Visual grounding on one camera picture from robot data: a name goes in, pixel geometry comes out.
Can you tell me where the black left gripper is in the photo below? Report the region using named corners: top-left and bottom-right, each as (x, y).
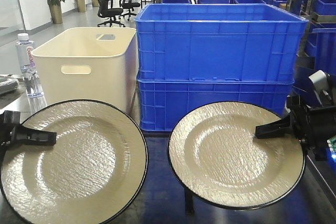
top-left (1, 110), bottom-right (57, 161)

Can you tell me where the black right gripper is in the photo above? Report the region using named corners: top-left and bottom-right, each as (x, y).
top-left (255, 95), bottom-right (335, 161)

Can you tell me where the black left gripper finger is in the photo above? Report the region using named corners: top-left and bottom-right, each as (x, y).
top-left (184, 188), bottom-right (195, 214)

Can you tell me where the beige textured plate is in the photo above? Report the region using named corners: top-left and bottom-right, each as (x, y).
top-left (167, 101), bottom-right (306, 210)
top-left (1, 100), bottom-right (148, 223)

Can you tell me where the clear water bottle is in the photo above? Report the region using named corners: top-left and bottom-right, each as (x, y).
top-left (16, 33), bottom-right (44, 98)

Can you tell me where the lower blue plastic crate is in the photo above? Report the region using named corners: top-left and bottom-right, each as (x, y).
top-left (136, 74), bottom-right (294, 132)

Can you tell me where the blue plastic crate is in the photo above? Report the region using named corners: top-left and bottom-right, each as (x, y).
top-left (135, 4), bottom-right (308, 82)
top-left (136, 74), bottom-right (294, 132)

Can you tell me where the cream plastic basket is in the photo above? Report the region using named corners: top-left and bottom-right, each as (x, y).
top-left (32, 27), bottom-right (139, 112)

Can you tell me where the upper blue plastic crate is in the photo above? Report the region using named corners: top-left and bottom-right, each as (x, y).
top-left (135, 4), bottom-right (308, 82)

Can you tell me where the black office chair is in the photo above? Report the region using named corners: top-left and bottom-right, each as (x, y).
top-left (119, 0), bottom-right (141, 21)
top-left (97, 0), bottom-right (125, 27)

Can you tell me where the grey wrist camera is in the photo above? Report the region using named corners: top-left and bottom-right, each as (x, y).
top-left (309, 70), bottom-right (335, 106)

